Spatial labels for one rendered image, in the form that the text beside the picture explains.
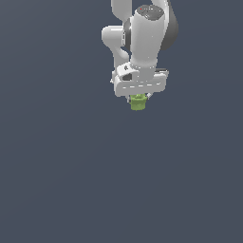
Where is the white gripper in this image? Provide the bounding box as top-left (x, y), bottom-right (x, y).
top-left (110, 63), bottom-right (170, 103)

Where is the small green block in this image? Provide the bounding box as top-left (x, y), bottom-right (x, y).
top-left (129, 93), bottom-right (148, 112)

